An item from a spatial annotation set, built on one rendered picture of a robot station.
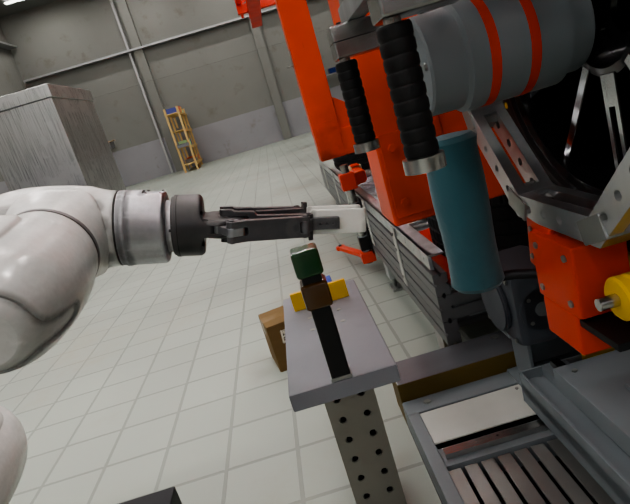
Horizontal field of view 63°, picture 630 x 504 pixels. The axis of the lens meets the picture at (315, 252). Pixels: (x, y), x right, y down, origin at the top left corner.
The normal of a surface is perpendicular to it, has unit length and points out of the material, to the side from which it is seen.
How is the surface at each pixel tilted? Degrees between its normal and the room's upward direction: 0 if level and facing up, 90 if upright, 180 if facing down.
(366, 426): 90
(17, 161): 90
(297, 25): 90
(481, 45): 86
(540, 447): 0
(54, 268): 74
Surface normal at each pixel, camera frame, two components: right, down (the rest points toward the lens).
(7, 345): 0.25, 0.39
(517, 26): 0.03, 0.07
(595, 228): -0.96, 0.29
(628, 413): -0.28, -0.92
